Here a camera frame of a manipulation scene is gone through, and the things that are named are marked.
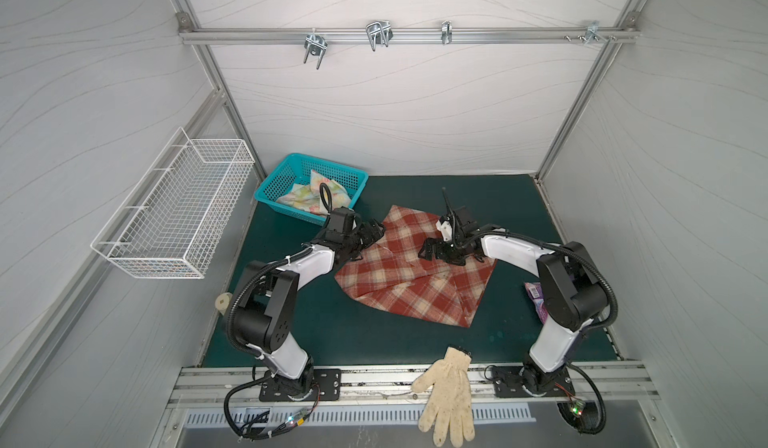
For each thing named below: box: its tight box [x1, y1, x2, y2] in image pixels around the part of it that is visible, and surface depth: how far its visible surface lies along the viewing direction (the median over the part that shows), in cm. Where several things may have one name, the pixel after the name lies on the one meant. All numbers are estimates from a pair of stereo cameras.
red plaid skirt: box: [334, 205, 497, 328], surface depth 92 cm
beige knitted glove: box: [411, 346, 476, 447], surface depth 73 cm
